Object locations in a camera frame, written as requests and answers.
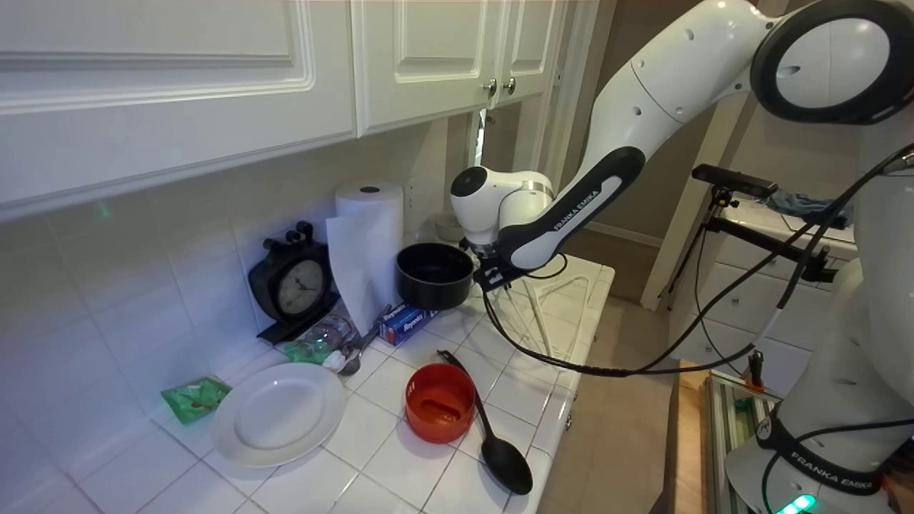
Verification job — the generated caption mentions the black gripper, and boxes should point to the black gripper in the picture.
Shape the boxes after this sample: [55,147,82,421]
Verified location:
[472,244,531,295]

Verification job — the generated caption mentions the blue and orange foil box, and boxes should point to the blue and orange foil box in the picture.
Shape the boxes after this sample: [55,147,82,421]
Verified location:
[378,299,437,349]

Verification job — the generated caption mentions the red measuring cup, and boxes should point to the red measuring cup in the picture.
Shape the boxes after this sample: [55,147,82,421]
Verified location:
[402,362,481,445]

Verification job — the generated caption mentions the white paper towel roll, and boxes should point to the white paper towel roll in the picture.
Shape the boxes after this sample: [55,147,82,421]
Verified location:
[322,182,407,336]

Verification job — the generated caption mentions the black plastic spoon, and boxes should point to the black plastic spoon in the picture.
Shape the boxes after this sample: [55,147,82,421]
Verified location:
[434,349,538,498]

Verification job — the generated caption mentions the black alarm clock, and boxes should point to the black alarm clock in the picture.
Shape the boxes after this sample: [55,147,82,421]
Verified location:
[245,221,339,349]

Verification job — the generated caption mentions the green packet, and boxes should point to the green packet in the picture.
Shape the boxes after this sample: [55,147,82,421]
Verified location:
[158,375,235,428]
[282,334,338,369]

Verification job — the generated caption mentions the white lower cabinets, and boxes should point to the white lower cabinets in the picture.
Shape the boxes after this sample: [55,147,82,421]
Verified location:
[666,204,861,396]

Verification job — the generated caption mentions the white cabinets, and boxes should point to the white cabinets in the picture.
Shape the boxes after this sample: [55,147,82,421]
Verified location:
[666,204,861,396]
[0,0,612,222]

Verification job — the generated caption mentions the wooden board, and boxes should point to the wooden board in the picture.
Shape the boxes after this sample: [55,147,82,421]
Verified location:
[669,361,716,514]

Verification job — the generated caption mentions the white plate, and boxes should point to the white plate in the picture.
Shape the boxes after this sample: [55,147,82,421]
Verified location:
[211,361,351,468]

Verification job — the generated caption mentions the blue cloth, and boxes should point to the blue cloth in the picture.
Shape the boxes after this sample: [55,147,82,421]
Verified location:
[765,187,854,231]

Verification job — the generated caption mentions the white upper cabinets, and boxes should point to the white upper cabinets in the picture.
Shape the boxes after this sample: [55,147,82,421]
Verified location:
[0,0,612,222]

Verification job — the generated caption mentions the black saucepan with handle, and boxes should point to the black saucepan with handle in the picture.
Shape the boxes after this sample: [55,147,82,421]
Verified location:
[395,239,481,311]

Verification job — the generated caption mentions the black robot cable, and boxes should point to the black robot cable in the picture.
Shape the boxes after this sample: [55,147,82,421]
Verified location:
[481,141,914,381]

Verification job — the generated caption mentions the black camera bar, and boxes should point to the black camera bar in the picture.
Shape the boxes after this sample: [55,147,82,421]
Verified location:
[688,162,781,199]

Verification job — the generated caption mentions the black camera stand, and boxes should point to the black camera stand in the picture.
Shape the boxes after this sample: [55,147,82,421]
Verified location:
[698,188,854,287]

